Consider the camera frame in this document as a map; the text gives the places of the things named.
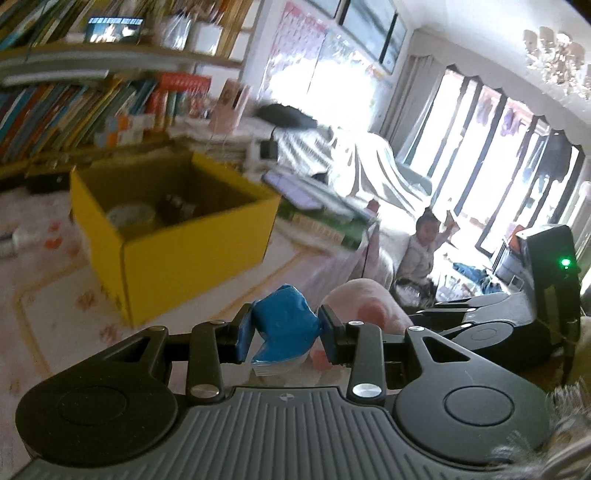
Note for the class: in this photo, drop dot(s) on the blue plastic packet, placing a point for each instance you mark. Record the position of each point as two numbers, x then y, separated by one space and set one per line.
284 323

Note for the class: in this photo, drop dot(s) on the yellow cardboard box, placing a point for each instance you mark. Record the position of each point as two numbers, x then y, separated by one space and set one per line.
184 263

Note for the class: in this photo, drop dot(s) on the white bookshelf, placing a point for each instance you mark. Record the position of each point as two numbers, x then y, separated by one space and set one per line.
115 57

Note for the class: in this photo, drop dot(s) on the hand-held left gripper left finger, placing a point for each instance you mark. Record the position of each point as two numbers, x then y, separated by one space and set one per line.
242 337

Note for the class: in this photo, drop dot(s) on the black power adapter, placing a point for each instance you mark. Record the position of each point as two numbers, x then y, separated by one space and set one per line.
268 148

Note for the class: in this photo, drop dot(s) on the pink checked cloth desktop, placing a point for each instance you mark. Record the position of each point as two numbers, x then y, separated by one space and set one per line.
55 314

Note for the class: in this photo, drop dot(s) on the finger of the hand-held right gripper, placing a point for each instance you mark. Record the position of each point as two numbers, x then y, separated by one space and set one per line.
485 303
438 321

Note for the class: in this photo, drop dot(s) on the black case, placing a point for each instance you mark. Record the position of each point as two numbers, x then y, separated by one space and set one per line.
46 180

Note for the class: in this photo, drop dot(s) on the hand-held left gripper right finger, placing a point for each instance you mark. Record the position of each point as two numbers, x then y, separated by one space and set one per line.
330 337

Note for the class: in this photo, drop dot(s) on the white curtain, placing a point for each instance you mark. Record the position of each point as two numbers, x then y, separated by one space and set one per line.
406 101

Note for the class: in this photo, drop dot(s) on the wall chart poster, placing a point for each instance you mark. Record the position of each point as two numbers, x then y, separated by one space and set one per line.
295 46

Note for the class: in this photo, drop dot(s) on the pink pig plush toy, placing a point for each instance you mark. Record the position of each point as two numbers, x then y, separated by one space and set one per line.
364 302

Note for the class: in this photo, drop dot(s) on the white storage boxes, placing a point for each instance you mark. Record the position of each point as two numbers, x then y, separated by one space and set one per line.
189 34

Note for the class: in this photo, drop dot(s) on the orange and white small box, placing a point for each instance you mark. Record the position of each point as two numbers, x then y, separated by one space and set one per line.
124 123
117 137

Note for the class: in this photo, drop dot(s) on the yellow tape roll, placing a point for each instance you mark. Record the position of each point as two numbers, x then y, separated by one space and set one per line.
131 217

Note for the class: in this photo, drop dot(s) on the red boxed book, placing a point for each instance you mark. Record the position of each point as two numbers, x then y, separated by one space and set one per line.
184 83

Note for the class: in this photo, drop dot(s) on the row of leaning colourful books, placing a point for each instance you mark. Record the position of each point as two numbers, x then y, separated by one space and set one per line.
60 120

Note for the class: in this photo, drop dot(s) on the white covered sofa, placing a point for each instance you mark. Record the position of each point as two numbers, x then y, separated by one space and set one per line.
369 170

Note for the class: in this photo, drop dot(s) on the grey fuzzy sleeve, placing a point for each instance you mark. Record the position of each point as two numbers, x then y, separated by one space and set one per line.
568 438

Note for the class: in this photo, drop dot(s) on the crystal chandelier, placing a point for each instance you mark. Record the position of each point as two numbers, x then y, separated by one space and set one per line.
556 60

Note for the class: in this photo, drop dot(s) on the stack of books and papers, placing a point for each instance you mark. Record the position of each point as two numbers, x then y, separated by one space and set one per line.
323 212

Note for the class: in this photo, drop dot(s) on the dark framed glass doors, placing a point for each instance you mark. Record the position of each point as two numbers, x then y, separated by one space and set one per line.
508 152

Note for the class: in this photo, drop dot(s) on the row of upright books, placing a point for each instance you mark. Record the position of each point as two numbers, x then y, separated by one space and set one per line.
168 108

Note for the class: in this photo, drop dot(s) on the framed wall picture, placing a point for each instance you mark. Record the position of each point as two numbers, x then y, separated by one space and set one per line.
367 27
395 46
323 7

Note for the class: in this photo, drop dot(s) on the tablet with lit screen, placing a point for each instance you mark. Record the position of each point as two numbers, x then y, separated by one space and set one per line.
115 30

